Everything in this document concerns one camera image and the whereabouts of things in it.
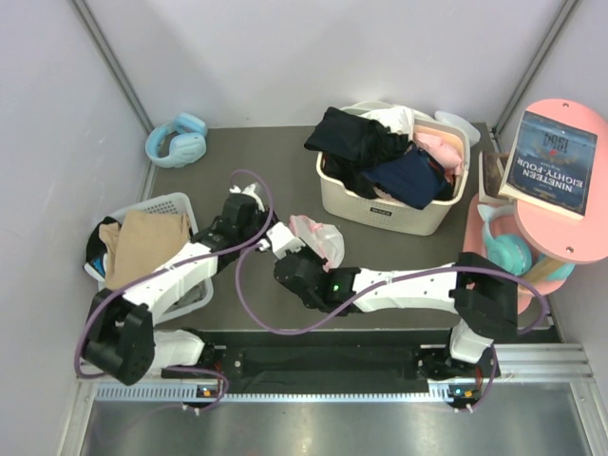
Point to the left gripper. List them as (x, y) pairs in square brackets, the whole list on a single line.
[(260, 214)]

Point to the cream laundry basket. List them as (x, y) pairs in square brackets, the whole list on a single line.
[(393, 215)]

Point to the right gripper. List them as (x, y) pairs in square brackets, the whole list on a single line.
[(301, 250)]

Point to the teal cat-ear headphones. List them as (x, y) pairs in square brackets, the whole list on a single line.
[(508, 251)]

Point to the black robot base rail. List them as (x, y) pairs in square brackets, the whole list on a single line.
[(335, 361)]

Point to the pink two-tier side table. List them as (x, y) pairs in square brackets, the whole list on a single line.
[(556, 242)]

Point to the black garment in basket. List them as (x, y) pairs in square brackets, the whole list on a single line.
[(344, 171)]

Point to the white mesh laundry bag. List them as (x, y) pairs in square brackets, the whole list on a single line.
[(325, 239)]

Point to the beige folded cloth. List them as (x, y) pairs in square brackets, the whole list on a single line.
[(141, 244)]

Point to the white plastic lid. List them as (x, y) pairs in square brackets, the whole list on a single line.
[(473, 134)]

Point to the navy blue bra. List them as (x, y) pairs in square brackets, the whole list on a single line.
[(415, 179)]

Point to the light blue headphones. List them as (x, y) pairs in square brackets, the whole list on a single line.
[(178, 143)]

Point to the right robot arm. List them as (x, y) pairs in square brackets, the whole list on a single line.
[(482, 295)]

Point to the pink garment in basket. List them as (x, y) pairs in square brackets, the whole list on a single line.
[(445, 156)]

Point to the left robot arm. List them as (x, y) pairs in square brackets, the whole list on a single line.
[(120, 338)]

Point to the black garment under cloth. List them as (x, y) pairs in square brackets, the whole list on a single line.
[(96, 251)]

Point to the white cream garment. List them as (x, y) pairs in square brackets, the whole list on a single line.
[(398, 119)]

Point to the blue hardcover book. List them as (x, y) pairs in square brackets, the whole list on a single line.
[(550, 166)]

